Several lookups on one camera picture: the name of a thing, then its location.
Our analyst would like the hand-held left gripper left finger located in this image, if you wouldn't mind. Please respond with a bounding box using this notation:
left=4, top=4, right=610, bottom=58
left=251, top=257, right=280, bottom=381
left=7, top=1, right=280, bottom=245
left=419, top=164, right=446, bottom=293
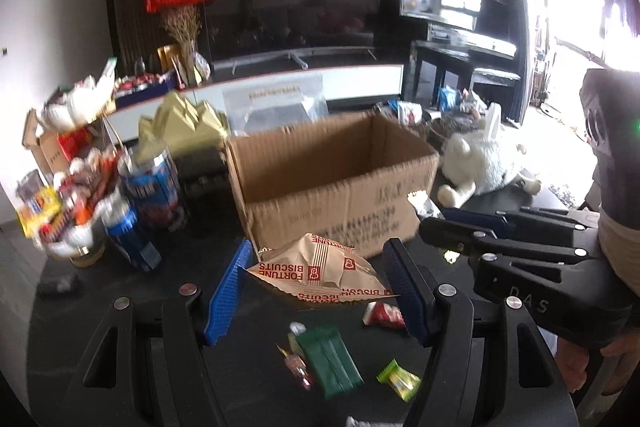
left=62, top=238, right=254, bottom=427

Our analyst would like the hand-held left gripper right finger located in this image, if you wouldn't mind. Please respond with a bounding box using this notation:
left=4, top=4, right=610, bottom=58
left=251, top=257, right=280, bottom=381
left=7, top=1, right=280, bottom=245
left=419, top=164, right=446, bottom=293
left=382, top=237, right=581, bottom=427

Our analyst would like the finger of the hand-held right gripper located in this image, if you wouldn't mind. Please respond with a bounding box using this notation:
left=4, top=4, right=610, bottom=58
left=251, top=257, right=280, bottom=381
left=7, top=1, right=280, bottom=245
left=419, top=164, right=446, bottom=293
left=419, top=217, right=599, bottom=265
left=441, top=206, right=602, bottom=239

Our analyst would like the red candy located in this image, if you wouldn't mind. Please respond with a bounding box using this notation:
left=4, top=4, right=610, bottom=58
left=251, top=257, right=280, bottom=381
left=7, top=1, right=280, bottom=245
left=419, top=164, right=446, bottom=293
left=362, top=301, right=407, bottom=331

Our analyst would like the green and yellow candy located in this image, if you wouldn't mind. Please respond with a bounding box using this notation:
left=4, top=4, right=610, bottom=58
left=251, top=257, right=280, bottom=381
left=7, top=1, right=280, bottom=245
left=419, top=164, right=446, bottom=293
left=376, top=359, right=422, bottom=401

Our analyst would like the beige and red biscuit bag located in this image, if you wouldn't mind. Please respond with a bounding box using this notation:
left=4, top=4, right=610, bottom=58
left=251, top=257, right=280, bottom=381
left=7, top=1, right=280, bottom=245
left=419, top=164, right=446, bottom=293
left=244, top=232, right=402, bottom=309

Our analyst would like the dark green snack packet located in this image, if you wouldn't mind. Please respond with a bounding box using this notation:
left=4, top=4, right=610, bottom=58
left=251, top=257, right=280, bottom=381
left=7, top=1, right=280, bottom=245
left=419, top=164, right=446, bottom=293
left=289, top=322, right=364, bottom=401

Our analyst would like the pink candy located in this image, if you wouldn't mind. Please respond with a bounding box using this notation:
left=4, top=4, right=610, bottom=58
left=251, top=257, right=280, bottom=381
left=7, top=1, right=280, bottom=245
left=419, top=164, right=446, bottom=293
left=276, top=343, right=314, bottom=391

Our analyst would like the brown cardboard box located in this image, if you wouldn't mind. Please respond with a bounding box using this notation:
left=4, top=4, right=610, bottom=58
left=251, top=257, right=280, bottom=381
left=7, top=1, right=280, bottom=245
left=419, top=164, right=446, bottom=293
left=222, top=111, right=442, bottom=261

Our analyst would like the person's right hand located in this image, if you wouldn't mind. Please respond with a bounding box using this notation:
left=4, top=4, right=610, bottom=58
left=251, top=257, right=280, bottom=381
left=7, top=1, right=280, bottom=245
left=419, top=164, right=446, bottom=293
left=555, top=321, right=640, bottom=409

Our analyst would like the white and yellow wrapper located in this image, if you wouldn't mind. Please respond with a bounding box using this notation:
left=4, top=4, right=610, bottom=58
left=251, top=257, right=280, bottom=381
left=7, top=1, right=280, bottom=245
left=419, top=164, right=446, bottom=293
left=407, top=190, right=444, bottom=221

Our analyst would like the white plush sheep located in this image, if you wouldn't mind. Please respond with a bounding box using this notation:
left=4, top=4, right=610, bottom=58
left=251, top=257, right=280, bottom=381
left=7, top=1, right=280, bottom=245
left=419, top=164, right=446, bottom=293
left=437, top=103, right=544, bottom=208

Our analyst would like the dark round basket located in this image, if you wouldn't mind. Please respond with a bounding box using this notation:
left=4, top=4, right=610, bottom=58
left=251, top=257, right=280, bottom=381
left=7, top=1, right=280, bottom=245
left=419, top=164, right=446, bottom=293
left=429, top=117, right=482, bottom=154

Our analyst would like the person's beige knit clothing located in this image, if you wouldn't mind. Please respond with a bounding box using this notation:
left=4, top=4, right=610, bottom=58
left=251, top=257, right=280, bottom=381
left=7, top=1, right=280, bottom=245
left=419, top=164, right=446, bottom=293
left=599, top=206, right=640, bottom=281

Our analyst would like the blue soda can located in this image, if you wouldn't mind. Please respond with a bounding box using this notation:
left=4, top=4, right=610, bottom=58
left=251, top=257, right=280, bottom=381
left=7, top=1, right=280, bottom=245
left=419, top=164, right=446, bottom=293
left=102, top=201, right=164, bottom=273

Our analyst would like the black box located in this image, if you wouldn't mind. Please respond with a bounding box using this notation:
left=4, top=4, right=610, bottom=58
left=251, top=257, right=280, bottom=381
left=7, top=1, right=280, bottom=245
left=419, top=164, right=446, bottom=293
left=174, top=149, right=232, bottom=216

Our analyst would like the blue snack packet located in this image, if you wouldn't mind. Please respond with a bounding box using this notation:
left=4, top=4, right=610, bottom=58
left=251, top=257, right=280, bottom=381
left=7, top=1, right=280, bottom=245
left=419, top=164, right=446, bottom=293
left=438, top=86, right=462, bottom=113

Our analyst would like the large blue tin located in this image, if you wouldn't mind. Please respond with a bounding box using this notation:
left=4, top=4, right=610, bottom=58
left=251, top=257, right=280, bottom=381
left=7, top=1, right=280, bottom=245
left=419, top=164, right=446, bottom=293
left=117, top=142, right=184, bottom=231

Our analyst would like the black piano bench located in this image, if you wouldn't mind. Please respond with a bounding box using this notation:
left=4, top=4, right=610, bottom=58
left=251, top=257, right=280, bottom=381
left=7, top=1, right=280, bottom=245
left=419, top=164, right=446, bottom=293
left=409, top=39, right=524, bottom=124

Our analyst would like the pile of red snack packets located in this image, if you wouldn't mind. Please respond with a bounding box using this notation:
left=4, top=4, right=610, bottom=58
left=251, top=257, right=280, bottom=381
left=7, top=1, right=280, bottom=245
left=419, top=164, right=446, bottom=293
left=40, top=147, right=123, bottom=243

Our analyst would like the yellow mountain ornament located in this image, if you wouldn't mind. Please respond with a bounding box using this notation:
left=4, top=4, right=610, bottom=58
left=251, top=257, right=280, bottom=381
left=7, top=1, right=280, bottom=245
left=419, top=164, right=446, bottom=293
left=137, top=90, right=231, bottom=156

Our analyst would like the white television cabinet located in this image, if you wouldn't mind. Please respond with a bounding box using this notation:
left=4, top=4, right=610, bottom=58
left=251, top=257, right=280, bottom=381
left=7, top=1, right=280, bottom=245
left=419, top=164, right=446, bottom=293
left=106, top=64, right=406, bottom=144

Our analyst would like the clear zip bag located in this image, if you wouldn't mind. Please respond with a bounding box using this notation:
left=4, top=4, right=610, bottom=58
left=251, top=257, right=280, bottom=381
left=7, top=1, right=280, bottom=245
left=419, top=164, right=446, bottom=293
left=222, top=74, right=329, bottom=138

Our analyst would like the yellow snack packet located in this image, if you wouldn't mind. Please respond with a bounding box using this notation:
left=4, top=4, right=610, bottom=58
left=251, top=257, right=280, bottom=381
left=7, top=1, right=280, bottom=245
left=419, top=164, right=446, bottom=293
left=17, top=186, right=62, bottom=239

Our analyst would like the black upright piano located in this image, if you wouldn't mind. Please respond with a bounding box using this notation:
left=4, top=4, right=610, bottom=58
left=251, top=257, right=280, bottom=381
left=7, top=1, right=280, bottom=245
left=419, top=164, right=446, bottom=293
left=379, top=0, right=527, bottom=124

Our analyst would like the blue tray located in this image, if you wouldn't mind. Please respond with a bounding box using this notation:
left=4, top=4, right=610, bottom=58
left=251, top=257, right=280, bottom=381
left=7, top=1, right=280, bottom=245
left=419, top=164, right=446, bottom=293
left=114, top=74, right=177, bottom=108

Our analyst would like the open cardboard box with flaps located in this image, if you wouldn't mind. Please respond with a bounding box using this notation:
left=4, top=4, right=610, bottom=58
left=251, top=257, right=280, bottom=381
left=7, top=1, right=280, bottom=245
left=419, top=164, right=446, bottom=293
left=22, top=109, right=97, bottom=186

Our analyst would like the white shell tiered stand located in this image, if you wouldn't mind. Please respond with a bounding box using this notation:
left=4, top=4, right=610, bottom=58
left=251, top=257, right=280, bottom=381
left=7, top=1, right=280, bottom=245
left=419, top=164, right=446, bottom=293
left=19, top=74, right=127, bottom=268

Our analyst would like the gold paper bag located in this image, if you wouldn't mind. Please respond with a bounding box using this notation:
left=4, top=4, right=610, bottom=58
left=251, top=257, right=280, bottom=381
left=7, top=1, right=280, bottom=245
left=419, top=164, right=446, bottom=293
left=157, top=44, right=181, bottom=76

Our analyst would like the dried flower bouquet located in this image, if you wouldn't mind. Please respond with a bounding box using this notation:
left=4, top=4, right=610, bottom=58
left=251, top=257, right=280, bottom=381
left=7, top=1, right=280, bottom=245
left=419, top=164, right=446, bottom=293
left=159, top=6, right=211, bottom=88

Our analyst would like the black flat television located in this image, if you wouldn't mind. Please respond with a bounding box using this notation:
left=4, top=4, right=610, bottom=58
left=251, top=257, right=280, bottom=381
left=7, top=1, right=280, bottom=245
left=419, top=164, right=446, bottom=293
left=202, top=0, right=382, bottom=74

